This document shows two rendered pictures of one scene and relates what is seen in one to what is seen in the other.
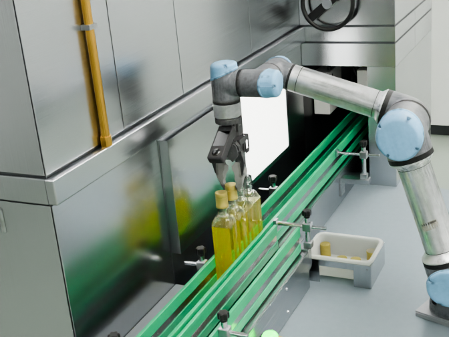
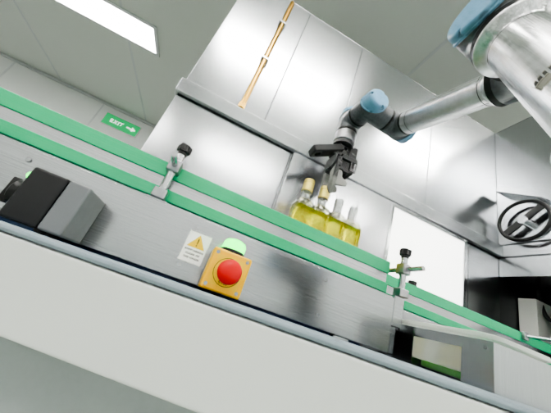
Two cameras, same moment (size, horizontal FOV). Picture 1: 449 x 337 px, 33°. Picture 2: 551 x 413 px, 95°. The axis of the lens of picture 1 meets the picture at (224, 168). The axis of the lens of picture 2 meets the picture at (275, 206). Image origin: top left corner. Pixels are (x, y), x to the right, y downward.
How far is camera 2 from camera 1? 195 cm
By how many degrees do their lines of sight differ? 65
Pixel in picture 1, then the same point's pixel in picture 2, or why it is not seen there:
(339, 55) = (540, 266)
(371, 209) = not seen: outside the picture
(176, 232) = not seen: hidden behind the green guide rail
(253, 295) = (259, 215)
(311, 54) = (508, 267)
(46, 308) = not seen: hidden behind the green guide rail
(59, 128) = (211, 74)
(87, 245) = (185, 138)
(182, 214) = (284, 208)
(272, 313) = (278, 266)
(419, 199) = (524, 47)
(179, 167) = (298, 177)
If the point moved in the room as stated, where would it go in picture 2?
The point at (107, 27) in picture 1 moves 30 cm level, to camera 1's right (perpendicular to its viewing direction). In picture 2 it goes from (281, 76) to (343, 38)
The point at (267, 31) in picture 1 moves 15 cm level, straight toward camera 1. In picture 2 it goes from (449, 211) to (438, 195)
